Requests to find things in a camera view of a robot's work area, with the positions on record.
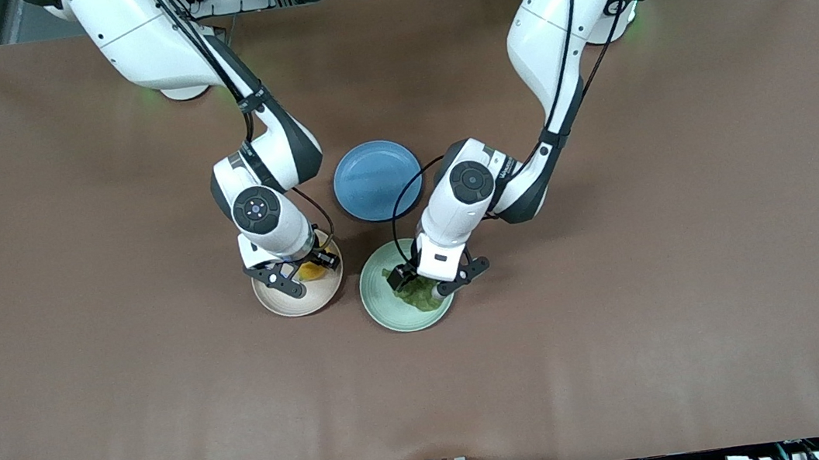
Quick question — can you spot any blue plate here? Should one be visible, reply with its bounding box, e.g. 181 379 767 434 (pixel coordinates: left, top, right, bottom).
328 135 428 228

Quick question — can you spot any beige plate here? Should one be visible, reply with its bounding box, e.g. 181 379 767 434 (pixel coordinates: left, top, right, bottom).
247 231 350 322

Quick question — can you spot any brown table cover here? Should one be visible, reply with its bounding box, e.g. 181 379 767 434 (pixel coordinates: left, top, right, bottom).
0 0 819 460

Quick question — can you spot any yellow lemon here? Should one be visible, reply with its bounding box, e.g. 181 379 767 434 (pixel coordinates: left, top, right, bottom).
294 254 330 284

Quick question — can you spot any green plate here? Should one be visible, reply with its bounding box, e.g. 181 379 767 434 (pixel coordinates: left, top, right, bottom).
354 233 461 338

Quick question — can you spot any green lettuce leaf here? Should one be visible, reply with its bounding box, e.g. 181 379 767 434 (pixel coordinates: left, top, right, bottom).
381 259 451 317

